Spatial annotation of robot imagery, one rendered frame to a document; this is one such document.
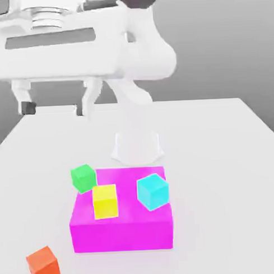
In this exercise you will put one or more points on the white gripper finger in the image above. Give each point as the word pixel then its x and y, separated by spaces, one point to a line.
pixel 91 94
pixel 21 92

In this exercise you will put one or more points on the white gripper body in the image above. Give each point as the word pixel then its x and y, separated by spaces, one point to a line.
pixel 57 62

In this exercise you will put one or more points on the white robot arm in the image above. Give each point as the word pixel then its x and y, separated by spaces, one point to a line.
pixel 150 60

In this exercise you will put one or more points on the small green cube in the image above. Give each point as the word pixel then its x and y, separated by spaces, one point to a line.
pixel 83 178

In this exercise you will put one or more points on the small yellow cube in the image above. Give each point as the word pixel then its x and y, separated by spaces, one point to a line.
pixel 105 202

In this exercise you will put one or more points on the small cyan cube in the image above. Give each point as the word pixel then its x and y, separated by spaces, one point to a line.
pixel 152 192

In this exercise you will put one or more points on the small orange cube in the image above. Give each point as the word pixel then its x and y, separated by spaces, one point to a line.
pixel 42 265

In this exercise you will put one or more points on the large magenta box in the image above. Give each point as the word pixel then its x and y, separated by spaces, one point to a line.
pixel 121 236

